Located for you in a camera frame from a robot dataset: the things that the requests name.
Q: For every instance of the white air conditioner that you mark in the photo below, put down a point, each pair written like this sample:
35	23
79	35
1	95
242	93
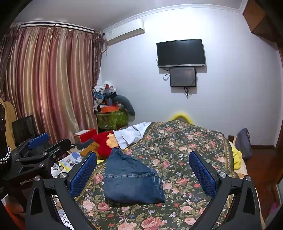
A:
125	31

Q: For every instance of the red plush toy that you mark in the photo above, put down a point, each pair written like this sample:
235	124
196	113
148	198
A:
106	141

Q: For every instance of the blue denim jacket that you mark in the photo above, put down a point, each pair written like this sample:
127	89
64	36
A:
128	181

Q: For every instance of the striped pink curtain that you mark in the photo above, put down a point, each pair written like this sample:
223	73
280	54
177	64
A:
49	72

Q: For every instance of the black laptop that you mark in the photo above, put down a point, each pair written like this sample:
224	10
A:
24	129

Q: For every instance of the small black wall monitor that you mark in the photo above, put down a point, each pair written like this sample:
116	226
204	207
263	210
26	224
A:
183	77

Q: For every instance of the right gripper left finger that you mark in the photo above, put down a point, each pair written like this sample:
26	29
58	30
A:
41	212

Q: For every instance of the clutter pile on box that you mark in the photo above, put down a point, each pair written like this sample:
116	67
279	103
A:
101	93

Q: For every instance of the wall-mounted black television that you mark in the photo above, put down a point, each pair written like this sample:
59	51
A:
181	53

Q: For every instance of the yellow cloth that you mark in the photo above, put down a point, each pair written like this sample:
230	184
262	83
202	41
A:
237	155

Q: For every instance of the dark floral bedspread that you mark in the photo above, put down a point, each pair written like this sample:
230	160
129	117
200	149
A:
165	147

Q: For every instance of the papers on floor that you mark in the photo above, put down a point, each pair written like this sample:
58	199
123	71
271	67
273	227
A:
66	164

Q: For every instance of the white cloth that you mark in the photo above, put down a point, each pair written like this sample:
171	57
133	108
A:
131	135

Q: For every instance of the grey purple bag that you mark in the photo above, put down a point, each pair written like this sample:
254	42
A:
243	144

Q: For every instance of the orange box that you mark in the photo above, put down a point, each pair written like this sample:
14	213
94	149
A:
110	108

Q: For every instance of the red white box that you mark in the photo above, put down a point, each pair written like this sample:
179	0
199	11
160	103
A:
84	135

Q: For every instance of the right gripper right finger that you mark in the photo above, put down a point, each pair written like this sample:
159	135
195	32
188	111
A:
244	212

